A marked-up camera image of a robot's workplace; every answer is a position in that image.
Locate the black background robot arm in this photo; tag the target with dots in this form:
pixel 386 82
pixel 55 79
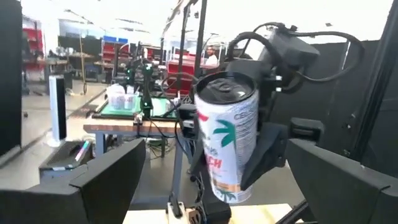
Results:
pixel 146 102

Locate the person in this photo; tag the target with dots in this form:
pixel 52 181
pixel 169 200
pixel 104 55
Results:
pixel 212 57

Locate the black stand pole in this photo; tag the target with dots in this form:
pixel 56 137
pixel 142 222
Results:
pixel 200 37
pixel 183 46

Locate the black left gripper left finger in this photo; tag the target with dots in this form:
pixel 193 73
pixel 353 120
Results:
pixel 77 202

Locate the white tower fan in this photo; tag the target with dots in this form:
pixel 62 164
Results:
pixel 57 109

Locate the green table mat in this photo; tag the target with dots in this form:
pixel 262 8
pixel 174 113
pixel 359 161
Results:
pixel 161 107

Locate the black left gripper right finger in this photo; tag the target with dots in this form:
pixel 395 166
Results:
pixel 342 199

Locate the red storage rack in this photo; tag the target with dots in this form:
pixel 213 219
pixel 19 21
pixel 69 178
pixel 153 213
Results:
pixel 32 40
pixel 182 71

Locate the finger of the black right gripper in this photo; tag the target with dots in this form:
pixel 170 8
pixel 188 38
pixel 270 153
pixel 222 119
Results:
pixel 267 152
pixel 188 112

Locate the table with blue-grey legs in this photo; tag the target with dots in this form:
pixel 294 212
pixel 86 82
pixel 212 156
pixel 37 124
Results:
pixel 124 127

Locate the clear plastic container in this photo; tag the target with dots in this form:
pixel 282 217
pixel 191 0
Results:
pixel 119 99

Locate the black computer case RGB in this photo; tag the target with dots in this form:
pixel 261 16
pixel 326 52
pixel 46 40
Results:
pixel 62 158

